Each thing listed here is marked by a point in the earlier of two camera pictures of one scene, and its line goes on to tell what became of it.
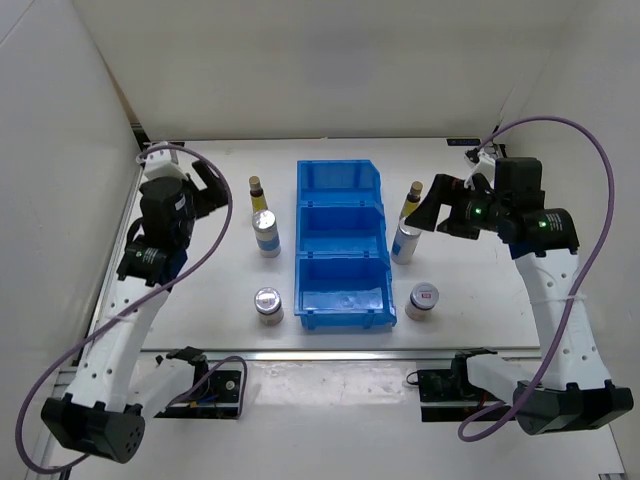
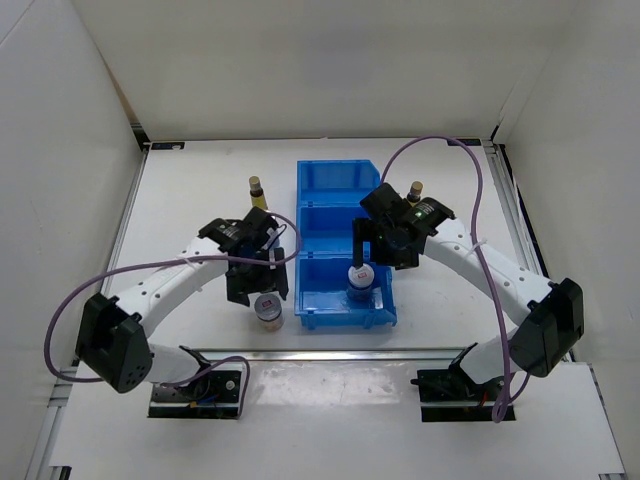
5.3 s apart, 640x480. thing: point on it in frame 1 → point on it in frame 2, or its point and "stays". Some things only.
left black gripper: [209, 198] → [272, 279]
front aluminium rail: [344, 355] stays
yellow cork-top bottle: [256, 193] stays
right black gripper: [446, 190] → [365, 230]
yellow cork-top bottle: [413, 199] stays
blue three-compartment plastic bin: [343, 275] stays
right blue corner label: [463, 141] stays
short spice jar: [423, 298] → [360, 283]
